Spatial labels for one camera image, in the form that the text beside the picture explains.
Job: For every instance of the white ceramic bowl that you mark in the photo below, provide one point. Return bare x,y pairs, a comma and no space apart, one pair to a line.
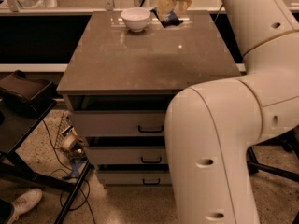
136,18

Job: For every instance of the dark brown bag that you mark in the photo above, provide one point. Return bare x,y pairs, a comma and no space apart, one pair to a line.
25,96

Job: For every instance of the grey drawer cabinet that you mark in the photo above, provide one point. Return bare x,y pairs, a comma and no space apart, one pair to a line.
116,70

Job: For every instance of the drawer with black handle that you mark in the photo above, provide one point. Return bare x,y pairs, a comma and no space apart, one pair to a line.
126,155
141,178
121,124

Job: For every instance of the black chair base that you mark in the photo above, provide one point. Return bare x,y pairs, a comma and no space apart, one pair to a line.
288,142

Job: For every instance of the black side table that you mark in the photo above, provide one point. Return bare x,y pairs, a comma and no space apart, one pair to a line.
13,131

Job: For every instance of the bottom drawer with black handle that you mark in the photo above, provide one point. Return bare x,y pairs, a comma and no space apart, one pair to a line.
141,178

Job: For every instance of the white sneaker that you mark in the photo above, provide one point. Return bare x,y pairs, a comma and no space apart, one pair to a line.
24,204

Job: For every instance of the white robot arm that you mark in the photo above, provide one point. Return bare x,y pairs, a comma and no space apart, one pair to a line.
210,126

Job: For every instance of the blue rxbar blueberry wrapper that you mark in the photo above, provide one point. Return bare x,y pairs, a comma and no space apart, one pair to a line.
171,19

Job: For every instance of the top drawer with black handle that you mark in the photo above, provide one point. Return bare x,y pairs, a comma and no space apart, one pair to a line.
121,124

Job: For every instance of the middle drawer with black handle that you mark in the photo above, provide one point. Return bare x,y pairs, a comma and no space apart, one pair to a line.
126,155

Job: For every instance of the roll of tape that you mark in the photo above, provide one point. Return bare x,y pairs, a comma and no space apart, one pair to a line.
68,142

